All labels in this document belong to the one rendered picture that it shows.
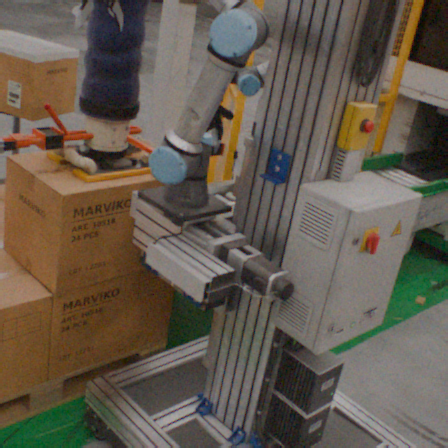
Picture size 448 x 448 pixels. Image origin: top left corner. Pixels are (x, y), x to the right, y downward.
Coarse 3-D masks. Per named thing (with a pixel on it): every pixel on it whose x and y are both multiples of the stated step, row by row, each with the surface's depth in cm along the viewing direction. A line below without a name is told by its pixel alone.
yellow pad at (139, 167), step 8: (136, 160) 249; (80, 168) 239; (104, 168) 240; (112, 168) 243; (120, 168) 244; (128, 168) 246; (136, 168) 248; (144, 168) 250; (80, 176) 234; (88, 176) 233; (96, 176) 234; (104, 176) 237; (112, 176) 239; (120, 176) 242; (128, 176) 244
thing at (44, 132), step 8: (32, 128) 229; (40, 128) 231; (48, 128) 234; (56, 128) 232; (40, 136) 226; (48, 136) 225; (56, 136) 227; (40, 144) 227; (48, 144) 226; (56, 144) 228
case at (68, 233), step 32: (32, 160) 243; (96, 160) 255; (32, 192) 234; (64, 192) 222; (96, 192) 229; (128, 192) 240; (32, 224) 238; (64, 224) 225; (96, 224) 236; (128, 224) 247; (32, 256) 243; (64, 256) 231; (96, 256) 242; (128, 256) 254; (64, 288) 238
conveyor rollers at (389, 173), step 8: (384, 168) 449; (392, 168) 454; (384, 176) 438; (392, 176) 437; (400, 176) 440; (408, 176) 445; (400, 184) 425; (408, 184) 426; (416, 184) 431; (440, 192) 421; (224, 200) 346; (232, 200) 353
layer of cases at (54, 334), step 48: (0, 192) 308; (0, 240) 266; (0, 288) 234; (48, 288) 239; (96, 288) 250; (144, 288) 268; (0, 336) 227; (48, 336) 243; (96, 336) 261; (144, 336) 281; (0, 384) 236
